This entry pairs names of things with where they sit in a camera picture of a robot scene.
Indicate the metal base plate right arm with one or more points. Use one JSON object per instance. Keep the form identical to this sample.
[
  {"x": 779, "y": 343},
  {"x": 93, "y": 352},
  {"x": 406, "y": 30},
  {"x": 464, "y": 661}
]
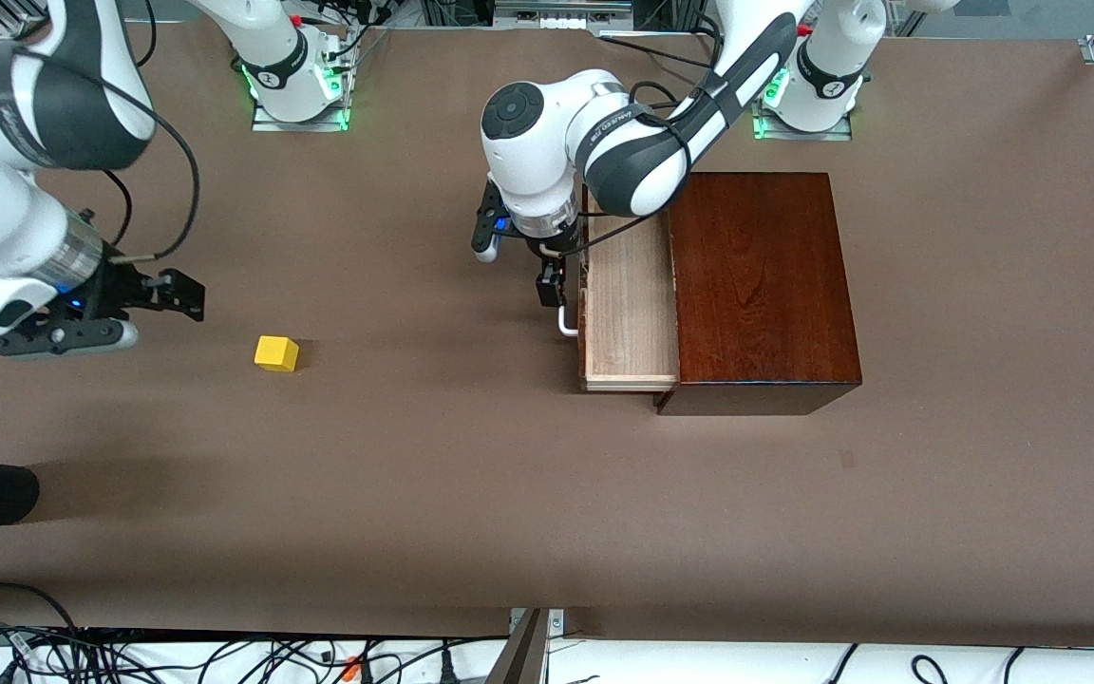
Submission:
[{"x": 319, "y": 123}]

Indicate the dark red wooden cabinet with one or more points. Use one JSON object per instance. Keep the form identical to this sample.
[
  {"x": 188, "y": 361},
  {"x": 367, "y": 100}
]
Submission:
[{"x": 761, "y": 285}]

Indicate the yellow cube block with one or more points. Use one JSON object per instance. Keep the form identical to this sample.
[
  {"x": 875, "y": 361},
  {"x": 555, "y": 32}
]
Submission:
[{"x": 276, "y": 353}]

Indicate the metal base plate left arm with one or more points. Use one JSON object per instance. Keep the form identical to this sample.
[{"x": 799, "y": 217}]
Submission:
[{"x": 837, "y": 133}]

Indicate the grey power strip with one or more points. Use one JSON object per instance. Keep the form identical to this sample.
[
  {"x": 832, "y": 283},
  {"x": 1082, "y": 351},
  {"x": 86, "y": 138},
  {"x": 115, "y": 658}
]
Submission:
[{"x": 561, "y": 13}]

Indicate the small aluminium bracket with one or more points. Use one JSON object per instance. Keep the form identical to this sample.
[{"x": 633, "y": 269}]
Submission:
[{"x": 556, "y": 620}]

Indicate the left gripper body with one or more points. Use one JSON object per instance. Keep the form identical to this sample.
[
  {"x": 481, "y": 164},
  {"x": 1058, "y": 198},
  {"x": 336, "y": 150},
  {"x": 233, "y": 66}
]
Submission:
[{"x": 547, "y": 253}]

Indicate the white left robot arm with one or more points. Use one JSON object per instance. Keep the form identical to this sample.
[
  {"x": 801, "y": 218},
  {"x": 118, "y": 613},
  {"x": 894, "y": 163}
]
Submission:
[{"x": 623, "y": 142}]

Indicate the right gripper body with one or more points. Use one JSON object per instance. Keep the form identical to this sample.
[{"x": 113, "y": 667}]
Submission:
[{"x": 117, "y": 284}]

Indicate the dark metal bar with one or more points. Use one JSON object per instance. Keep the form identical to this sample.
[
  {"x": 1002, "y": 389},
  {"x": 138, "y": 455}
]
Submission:
[{"x": 520, "y": 660}]

